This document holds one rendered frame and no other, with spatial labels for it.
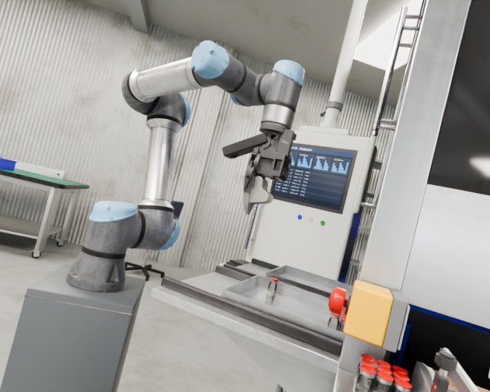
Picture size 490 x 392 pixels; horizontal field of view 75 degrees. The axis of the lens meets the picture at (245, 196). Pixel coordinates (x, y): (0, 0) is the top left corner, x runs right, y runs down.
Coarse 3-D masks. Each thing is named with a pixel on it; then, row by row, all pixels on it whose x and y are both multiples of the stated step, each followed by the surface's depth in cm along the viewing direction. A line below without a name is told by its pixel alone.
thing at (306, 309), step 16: (240, 288) 80; (256, 288) 91; (288, 288) 90; (256, 304) 67; (272, 304) 79; (288, 304) 83; (304, 304) 87; (320, 304) 87; (288, 320) 64; (304, 320) 63; (320, 320) 76; (336, 336) 61
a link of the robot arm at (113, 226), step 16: (96, 208) 86; (112, 208) 85; (128, 208) 88; (96, 224) 85; (112, 224) 85; (128, 224) 88; (144, 224) 92; (96, 240) 85; (112, 240) 86; (128, 240) 90
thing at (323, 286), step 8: (272, 272) 107; (280, 272) 118; (288, 272) 125; (296, 272) 123; (304, 272) 122; (280, 280) 100; (288, 280) 99; (296, 280) 118; (304, 280) 121; (312, 280) 121; (320, 280) 120; (328, 280) 119; (304, 288) 97; (312, 288) 96; (320, 288) 115; (328, 288) 118; (344, 288) 117; (352, 288) 116; (328, 296) 94
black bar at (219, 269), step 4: (216, 268) 99; (220, 268) 99; (224, 268) 98; (228, 268) 99; (220, 272) 98; (224, 272) 98; (228, 272) 98; (232, 272) 97; (236, 272) 97; (232, 276) 97; (236, 276) 96; (240, 276) 96; (244, 276) 96; (248, 276) 95; (240, 280) 96
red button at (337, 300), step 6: (336, 288) 50; (336, 294) 49; (342, 294) 49; (330, 300) 49; (336, 300) 48; (342, 300) 48; (330, 306) 49; (336, 306) 48; (342, 306) 48; (336, 312) 49
